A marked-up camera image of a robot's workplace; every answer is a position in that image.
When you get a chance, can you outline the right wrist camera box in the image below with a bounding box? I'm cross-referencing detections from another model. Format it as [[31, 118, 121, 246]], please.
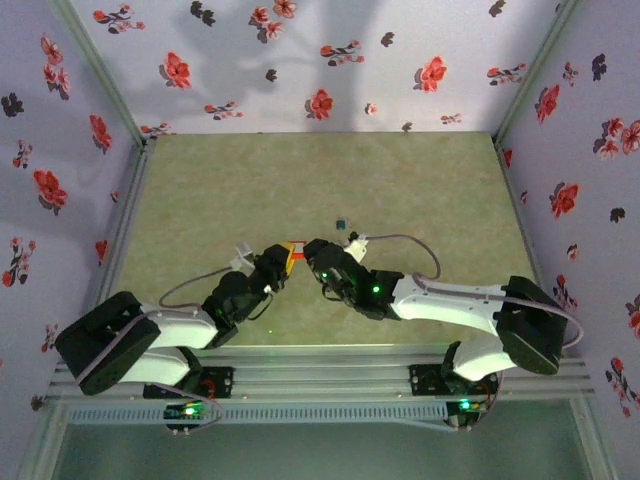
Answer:
[[343, 232, 372, 264]]

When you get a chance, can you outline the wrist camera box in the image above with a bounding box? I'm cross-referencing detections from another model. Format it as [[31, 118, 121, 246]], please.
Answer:
[[230, 241, 257, 270], [343, 232, 372, 264]]

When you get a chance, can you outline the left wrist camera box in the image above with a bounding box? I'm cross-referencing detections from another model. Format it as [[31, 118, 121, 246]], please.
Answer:
[[230, 241, 257, 270]]

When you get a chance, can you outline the grey left arm cable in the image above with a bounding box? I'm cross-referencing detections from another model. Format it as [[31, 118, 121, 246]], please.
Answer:
[[74, 264, 239, 435]]

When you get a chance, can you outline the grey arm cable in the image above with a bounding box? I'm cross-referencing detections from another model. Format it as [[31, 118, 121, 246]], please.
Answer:
[[366, 232, 585, 434], [74, 264, 239, 435]]

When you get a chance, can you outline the grey right arm cable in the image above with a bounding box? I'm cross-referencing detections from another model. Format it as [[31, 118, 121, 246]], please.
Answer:
[[366, 232, 585, 434]]

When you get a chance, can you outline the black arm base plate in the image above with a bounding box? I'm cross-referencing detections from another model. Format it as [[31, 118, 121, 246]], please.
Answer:
[[408, 363, 501, 396], [143, 366, 236, 400]]

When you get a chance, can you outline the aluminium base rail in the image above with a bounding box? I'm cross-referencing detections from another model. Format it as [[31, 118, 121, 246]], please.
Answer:
[[47, 344, 596, 401]]

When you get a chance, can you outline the grey slotted cable duct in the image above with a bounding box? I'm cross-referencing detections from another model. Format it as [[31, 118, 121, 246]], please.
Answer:
[[67, 403, 449, 426]]

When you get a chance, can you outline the aluminium side rail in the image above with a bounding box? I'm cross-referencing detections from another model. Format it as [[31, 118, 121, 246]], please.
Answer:
[[82, 142, 159, 351], [494, 137, 569, 359]]

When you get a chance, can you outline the aluminium frame post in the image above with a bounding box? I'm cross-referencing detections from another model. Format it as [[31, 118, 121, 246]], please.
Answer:
[[569, 394, 619, 480], [17, 399, 69, 480]]

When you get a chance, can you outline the aluminium corner post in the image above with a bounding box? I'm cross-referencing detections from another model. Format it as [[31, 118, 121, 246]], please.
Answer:
[[47, 0, 149, 149], [492, 0, 584, 146]]

